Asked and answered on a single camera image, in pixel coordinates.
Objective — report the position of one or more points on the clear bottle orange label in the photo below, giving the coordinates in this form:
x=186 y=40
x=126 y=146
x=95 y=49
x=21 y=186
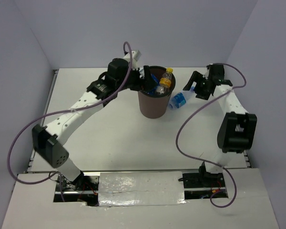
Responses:
x=165 y=82

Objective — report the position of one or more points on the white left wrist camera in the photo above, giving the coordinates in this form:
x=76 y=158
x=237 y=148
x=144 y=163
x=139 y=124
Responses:
x=136 y=54

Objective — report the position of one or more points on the blue label bottle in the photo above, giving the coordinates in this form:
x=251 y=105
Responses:
x=149 y=83

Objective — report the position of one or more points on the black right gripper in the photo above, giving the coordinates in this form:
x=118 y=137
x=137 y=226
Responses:
x=197 y=77

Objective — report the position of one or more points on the silver foil sheet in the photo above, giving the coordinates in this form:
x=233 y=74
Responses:
x=140 y=189

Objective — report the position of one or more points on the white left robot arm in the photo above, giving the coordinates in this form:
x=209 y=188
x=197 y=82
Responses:
x=49 y=140

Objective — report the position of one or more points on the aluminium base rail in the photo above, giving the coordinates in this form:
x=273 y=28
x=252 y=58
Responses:
x=194 y=188

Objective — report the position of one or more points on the blue cap bottle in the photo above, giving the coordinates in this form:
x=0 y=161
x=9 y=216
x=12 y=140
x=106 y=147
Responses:
x=181 y=98

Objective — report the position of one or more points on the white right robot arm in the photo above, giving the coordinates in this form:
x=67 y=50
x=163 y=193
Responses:
x=237 y=129

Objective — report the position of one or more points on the brown bin black rim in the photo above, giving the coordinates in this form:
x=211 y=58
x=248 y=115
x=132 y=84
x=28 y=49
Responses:
x=154 y=105

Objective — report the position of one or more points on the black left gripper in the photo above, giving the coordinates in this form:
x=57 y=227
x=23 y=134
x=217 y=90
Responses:
x=147 y=82

